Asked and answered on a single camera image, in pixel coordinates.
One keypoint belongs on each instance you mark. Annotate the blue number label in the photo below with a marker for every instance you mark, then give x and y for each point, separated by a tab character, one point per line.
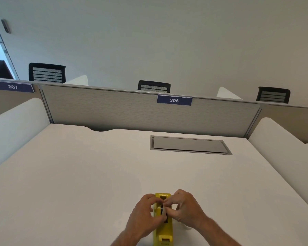
13	86
174	100

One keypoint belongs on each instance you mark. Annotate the person's left hand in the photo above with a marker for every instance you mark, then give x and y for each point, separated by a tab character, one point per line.
140	215

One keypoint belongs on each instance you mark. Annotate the grey fabric partition panel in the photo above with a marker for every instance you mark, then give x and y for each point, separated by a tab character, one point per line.
118	110

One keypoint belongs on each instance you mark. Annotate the grey wall card reader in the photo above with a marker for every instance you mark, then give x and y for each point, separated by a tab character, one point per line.
6	26

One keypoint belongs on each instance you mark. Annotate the person's right forearm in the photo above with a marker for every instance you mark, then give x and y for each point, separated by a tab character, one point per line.
215	234

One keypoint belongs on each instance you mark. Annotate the black mesh office chair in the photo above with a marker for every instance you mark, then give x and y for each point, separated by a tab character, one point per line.
154	86
272	95
47	72

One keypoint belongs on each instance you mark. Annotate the person's left thumb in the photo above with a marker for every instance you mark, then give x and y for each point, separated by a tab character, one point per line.
160	218

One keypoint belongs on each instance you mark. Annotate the grey tape roll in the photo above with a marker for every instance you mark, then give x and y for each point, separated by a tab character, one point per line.
164	211

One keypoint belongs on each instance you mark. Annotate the yellow tape dispenser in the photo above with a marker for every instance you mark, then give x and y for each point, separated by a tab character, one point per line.
164	233

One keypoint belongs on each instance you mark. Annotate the beige side partition panel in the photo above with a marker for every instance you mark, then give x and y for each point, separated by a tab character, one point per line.
7	99
292	120

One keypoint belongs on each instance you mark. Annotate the person's right hand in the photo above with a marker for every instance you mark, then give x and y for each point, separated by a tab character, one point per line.
187	210

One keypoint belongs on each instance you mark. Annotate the person's left forearm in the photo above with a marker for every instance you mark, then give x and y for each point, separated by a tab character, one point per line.
125	238

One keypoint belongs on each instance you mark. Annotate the white rounded desk divider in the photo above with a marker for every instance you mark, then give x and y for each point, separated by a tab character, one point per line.
15	125
78	80
285	151
227	94

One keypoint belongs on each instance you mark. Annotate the person's right thumb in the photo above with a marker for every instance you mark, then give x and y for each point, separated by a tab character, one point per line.
172	213

